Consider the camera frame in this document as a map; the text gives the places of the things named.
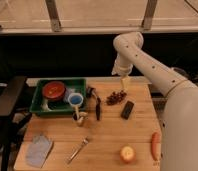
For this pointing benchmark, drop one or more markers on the black rectangular block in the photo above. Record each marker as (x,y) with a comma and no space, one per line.
(127,110)

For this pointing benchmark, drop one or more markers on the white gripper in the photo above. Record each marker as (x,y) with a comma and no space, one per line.
(123,70)

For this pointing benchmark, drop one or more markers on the black office chair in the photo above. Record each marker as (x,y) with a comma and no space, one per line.
(8,129)

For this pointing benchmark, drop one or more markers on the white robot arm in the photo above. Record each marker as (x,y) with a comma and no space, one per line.
(179,145)

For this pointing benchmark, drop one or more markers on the metal fork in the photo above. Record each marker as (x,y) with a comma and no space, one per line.
(78,149)

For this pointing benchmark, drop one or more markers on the bunch of dark grapes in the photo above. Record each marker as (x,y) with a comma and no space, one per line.
(116,97)

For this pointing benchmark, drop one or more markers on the red bowl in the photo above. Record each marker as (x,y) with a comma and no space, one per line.
(54,90)

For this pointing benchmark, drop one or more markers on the green plastic bin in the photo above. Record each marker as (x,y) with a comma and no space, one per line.
(62,106)

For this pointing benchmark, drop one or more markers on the blue cup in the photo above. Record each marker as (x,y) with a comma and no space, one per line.
(75,99)

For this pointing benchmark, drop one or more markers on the white spoon in bin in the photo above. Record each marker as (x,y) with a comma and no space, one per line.
(45,105)

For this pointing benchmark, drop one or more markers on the orange carrot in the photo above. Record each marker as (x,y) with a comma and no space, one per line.
(155,139)

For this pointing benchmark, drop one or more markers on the black dish brush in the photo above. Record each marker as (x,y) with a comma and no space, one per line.
(91,92)

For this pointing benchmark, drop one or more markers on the wooden handled scoop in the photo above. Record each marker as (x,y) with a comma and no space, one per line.
(80,116)

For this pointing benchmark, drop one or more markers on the grey blue cloth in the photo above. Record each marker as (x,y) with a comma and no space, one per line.
(38,151)

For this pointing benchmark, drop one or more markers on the yellow red apple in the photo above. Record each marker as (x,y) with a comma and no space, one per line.
(127,154)

